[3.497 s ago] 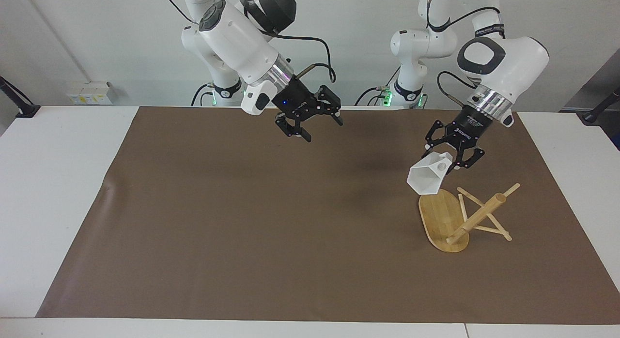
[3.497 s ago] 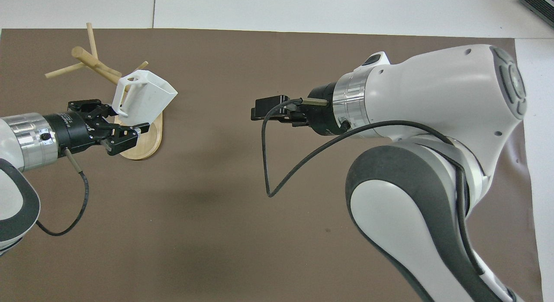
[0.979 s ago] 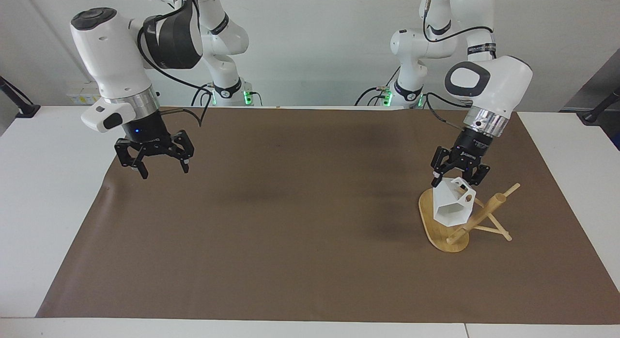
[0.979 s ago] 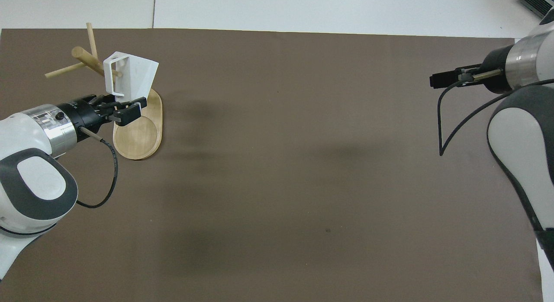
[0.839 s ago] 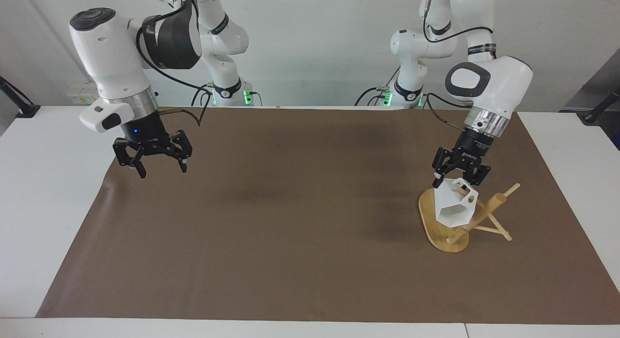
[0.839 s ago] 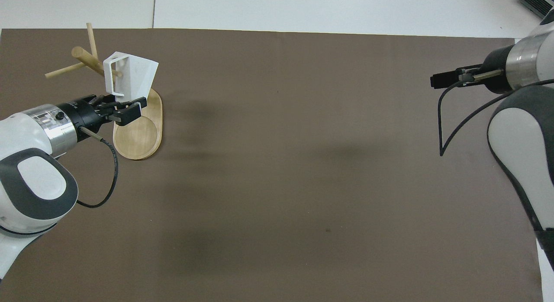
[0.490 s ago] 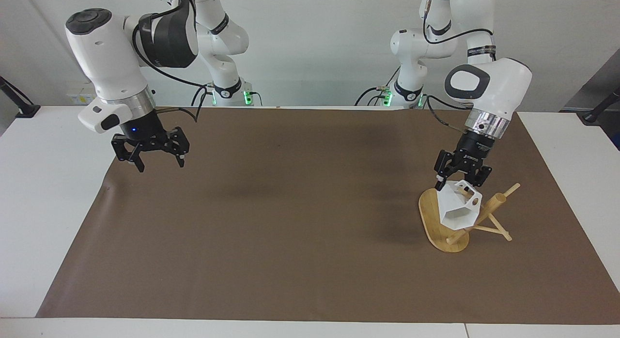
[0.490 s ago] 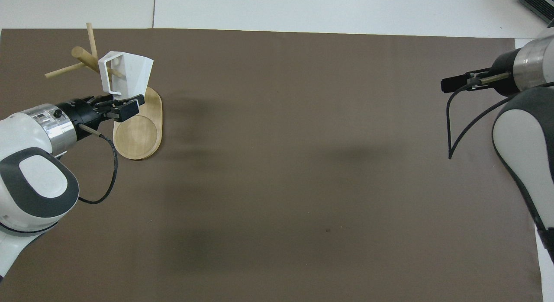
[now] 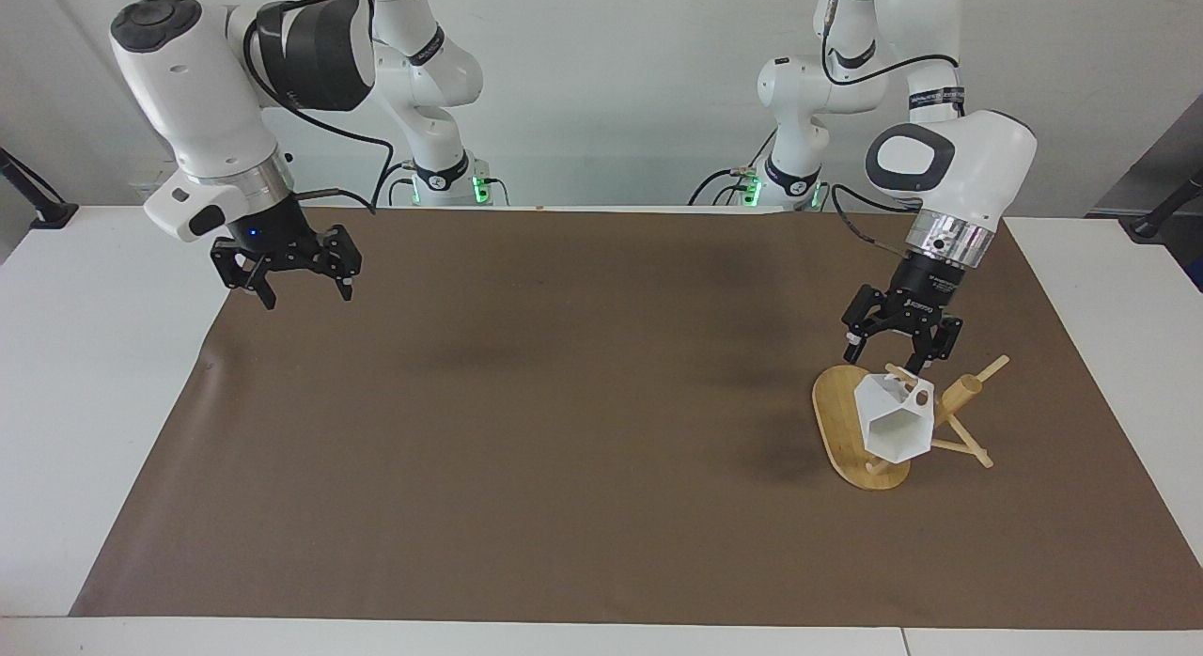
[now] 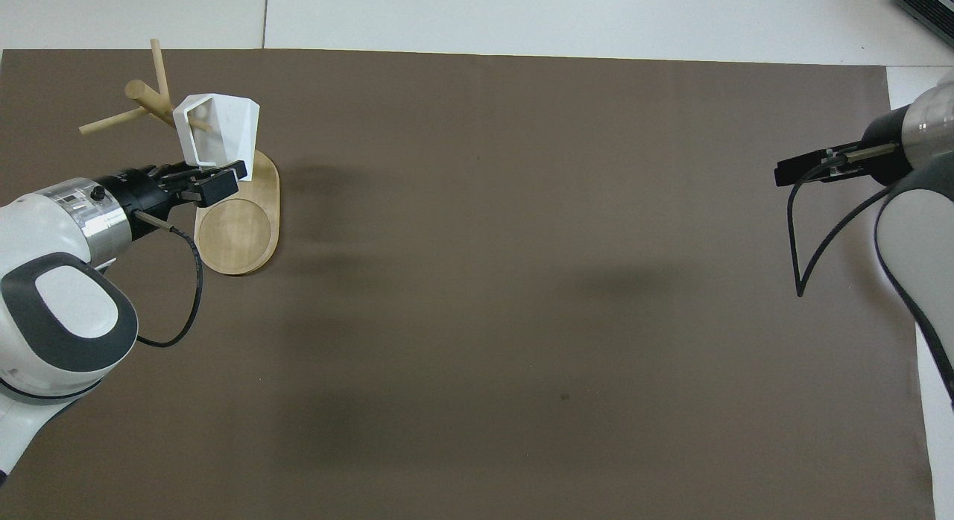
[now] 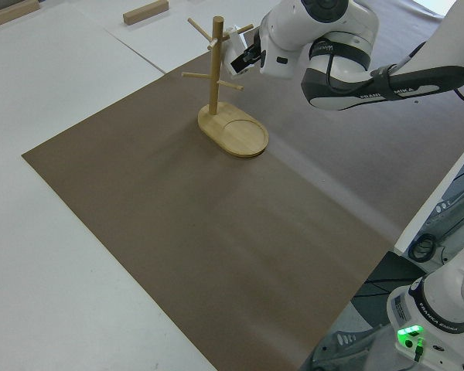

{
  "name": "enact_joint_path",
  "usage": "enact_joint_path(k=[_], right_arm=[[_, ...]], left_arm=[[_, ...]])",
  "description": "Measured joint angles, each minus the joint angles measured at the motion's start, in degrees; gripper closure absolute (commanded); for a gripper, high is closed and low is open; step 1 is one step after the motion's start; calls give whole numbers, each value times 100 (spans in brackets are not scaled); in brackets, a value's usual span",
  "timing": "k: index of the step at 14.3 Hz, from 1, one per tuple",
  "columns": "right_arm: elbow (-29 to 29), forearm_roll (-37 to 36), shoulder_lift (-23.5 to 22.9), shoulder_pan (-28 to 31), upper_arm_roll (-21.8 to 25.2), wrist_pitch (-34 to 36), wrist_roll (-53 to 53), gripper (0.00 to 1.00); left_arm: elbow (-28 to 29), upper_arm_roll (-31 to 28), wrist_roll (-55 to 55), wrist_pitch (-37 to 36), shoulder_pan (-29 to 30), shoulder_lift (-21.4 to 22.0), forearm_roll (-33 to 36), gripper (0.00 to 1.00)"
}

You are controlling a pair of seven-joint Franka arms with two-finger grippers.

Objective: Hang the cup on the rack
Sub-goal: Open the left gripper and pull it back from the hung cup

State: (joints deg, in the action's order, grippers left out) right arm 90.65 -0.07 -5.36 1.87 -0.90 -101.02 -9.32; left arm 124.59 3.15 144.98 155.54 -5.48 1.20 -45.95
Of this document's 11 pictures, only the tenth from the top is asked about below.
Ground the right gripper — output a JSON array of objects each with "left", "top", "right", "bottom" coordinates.
[{"left": 824, "top": 105, "right": 914, "bottom": 188}]

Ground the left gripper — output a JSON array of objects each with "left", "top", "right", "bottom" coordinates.
[{"left": 95, "top": 159, "right": 249, "bottom": 241}]

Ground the white angular cup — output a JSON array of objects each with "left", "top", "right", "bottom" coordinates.
[{"left": 172, "top": 93, "right": 261, "bottom": 183}]

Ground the wooden cup rack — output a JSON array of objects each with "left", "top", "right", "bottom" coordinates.
[{"left": 78, "top": 38, "right": 282, "bottom": 277}]

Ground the grey metal device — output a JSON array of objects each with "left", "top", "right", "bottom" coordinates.
[{"left": 894, "top": 0, "right": 954, "bottom": 28}]

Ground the black cable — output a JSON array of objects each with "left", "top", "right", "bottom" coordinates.
[
  {"left": 133, "top": 210, "right": 204, "bottom": 349},
  {"left": 786, "top": 142, "right": 900, "bottom": 298}
]

